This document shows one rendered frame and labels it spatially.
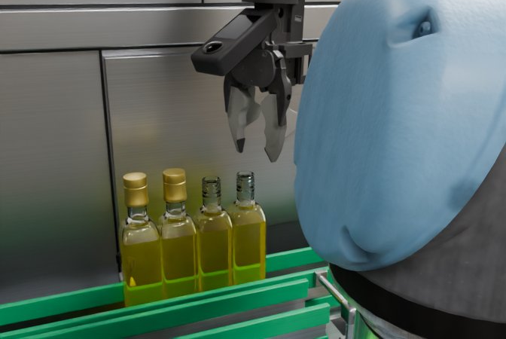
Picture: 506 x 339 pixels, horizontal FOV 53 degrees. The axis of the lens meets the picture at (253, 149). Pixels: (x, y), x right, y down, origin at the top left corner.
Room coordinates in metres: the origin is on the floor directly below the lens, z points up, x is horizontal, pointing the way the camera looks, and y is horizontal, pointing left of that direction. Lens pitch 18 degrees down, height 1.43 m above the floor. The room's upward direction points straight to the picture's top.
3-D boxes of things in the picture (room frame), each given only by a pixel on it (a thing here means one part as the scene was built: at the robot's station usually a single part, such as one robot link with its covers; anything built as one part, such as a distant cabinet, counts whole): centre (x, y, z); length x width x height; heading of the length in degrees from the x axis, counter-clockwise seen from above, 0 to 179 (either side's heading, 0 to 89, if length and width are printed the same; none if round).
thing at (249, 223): (0.77, 0.01, 0.99); 0.06 x 0.06 x 0.21; 19
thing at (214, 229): (0.75, 0.07, 0.99); 0.06 x 0.06 x 0.21; 20
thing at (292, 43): (0.67, -0.02, 1.36); 0.09 x 0.08 x 0.12; 139
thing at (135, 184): (0.71, 0.17, 1.14); 0.04 x 0.04 x 0.04
